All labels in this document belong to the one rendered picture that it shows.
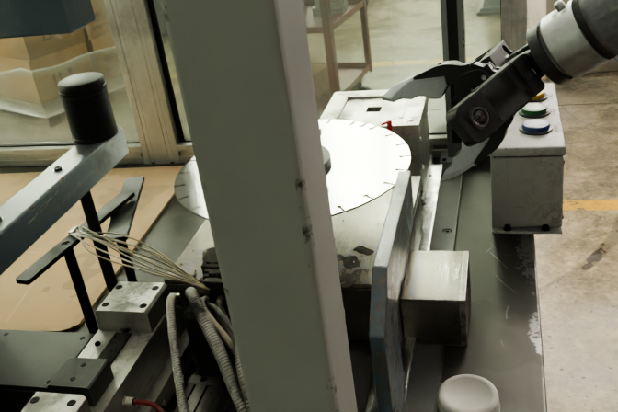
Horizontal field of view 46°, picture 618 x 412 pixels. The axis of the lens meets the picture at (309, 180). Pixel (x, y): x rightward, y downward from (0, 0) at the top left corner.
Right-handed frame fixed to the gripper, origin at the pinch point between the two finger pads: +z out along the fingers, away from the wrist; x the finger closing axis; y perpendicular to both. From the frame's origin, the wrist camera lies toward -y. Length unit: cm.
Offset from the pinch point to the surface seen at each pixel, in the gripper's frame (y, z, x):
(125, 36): 31, 60, 44
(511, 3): 51, -1, 4
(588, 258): 134, 56, -84
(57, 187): -28.0, 24.1, 20.7
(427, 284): -3.9, 8.5, -16.6
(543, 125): 29.8, -2.1, -13.3
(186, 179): -7.5, 28.9, 12.8
